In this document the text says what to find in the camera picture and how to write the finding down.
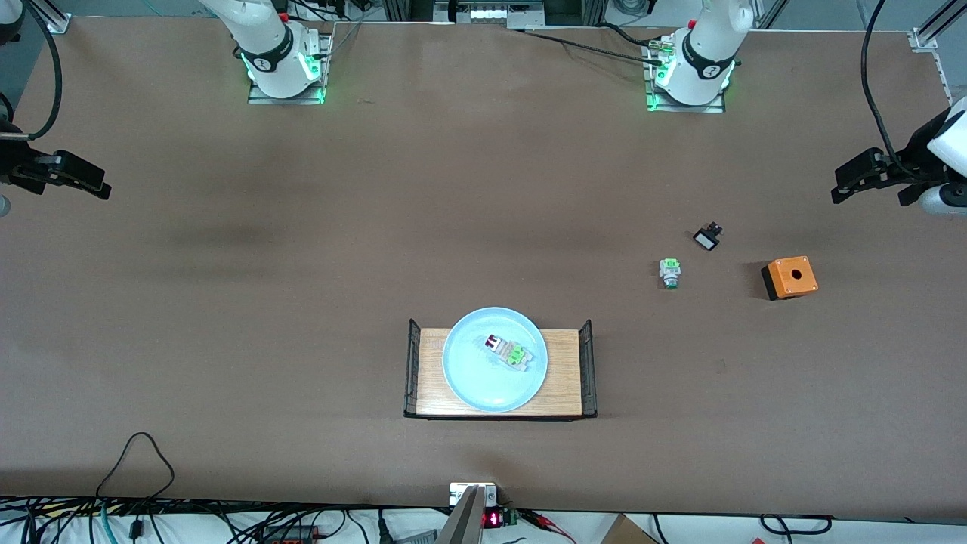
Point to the aluminium corner profile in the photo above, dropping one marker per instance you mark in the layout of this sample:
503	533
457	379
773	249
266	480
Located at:
53	21
925	38

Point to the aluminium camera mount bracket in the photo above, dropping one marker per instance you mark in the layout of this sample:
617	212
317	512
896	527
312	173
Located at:
470	521

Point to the green push button switch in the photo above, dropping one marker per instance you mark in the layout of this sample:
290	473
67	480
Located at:
669	270

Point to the small black switch part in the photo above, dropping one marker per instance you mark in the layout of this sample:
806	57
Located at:
707	240

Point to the red push button switch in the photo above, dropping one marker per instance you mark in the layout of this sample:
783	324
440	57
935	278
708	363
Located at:
510	352

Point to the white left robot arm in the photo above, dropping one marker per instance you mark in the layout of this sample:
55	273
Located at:
710	45

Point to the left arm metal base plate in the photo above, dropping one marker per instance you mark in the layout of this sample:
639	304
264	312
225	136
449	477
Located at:
714	108

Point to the brown cardboard piece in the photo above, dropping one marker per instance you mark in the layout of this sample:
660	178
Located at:
623	533

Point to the orange button enclosure box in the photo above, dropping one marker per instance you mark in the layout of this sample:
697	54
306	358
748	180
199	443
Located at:
793	279

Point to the perforated metal edge strip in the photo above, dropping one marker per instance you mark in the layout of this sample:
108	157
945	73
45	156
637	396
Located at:
940	72

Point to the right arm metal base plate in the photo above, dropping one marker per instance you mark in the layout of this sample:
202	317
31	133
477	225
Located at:
261	97

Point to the light blue plate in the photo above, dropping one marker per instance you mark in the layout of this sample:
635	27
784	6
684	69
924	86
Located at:
483	385

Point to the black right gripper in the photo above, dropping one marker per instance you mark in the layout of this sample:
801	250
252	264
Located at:
16	164

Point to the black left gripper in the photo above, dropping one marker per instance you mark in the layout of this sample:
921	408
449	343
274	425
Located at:
909	162

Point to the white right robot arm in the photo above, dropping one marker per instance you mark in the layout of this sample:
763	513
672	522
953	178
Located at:
276	45

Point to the red digit display module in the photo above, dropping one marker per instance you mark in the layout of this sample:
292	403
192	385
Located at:
492	519

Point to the aluminium frame with light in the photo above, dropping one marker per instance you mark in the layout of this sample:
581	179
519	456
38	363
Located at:
491	13

